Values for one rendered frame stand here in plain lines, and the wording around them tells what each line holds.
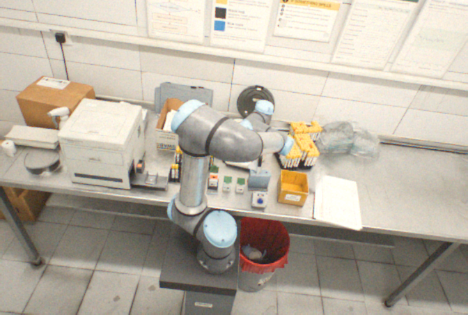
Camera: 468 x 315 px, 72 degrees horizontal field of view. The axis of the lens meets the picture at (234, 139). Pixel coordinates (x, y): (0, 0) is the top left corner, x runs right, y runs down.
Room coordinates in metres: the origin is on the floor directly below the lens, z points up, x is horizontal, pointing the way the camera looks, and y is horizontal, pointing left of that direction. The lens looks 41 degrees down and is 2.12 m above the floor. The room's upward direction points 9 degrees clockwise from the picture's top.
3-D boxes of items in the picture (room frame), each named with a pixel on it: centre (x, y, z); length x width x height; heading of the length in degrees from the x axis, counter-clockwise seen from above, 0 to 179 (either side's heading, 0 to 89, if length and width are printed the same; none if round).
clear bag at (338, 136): (1.52, -0.59, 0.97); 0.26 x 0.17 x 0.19; 109
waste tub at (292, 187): (1.08, -0.32, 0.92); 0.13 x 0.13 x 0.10; 0
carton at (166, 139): (1.38, 0.29, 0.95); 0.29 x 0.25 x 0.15; 2
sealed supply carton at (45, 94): (1.38, 0.98, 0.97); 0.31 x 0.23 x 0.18; 86
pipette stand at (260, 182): (1.10, -0.15, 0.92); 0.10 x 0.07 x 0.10; 99
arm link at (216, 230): (0.64, 0.00, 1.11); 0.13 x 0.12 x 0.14; 61
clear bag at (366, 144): (1.52, -0.78, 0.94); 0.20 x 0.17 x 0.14; 74
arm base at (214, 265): (0.65, 0.00, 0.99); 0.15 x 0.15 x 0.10
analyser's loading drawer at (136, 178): (0.99, 0.38, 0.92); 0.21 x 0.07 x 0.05; 92
